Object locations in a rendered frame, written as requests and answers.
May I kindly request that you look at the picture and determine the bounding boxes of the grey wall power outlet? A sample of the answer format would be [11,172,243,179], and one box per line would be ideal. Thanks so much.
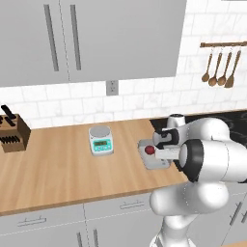
[105,79,120,96]

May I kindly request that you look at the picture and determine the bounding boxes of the wooden hanging spatula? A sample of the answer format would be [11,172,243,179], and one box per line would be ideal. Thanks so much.
[224,49,242,90]

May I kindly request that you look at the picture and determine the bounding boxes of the wooden hanging spoon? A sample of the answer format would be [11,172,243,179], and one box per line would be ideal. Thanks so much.
[201,52,214,83]
[207,51,224,88]
[217,50,233,87]

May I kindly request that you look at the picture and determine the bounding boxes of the long grey cupboard handle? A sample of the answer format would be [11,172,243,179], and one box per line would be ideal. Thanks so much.
[43,3,61,72]
[69,3,82,71]

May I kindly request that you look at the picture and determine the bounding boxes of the white kitchen scale teal panel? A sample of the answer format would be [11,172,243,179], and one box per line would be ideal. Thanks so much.
[88,124,115,157]

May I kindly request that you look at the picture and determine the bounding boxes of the grey base cupboard door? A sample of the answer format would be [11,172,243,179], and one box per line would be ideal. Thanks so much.
[84,207,166,247]
[188,191,247,247]
[0,220,88,247]

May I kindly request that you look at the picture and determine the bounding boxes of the wooden utensil rail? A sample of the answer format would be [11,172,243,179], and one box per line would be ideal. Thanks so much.
[199,41,247,49]

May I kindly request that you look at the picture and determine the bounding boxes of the grey base cupboard handle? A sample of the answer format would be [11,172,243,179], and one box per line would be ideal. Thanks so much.
[240,207,247,225]
[229,201,243,227]
[92,228,100,247]
[75,231,84,247]

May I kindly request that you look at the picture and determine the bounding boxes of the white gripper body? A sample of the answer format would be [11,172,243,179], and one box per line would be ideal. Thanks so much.
[154,144,181,161]

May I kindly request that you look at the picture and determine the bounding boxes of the grey drawer handle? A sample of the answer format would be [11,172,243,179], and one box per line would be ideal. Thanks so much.
[119,199,146,210]
[16,216,48,228]

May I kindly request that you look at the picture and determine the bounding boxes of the grey wall cupboard door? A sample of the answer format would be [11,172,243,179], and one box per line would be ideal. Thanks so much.
[59,0,188,84]
[0,0,70,88]

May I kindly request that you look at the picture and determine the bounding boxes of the wooden knife block black knives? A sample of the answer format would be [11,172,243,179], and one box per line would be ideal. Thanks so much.
[0,104,33,154]

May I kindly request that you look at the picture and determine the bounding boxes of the red tomato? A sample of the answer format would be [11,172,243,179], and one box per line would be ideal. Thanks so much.
[144,145,156,156]

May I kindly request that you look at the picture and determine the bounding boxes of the grey drawer front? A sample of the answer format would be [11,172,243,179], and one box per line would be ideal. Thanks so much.
[0,203,86,237]
[83,192,156,224]

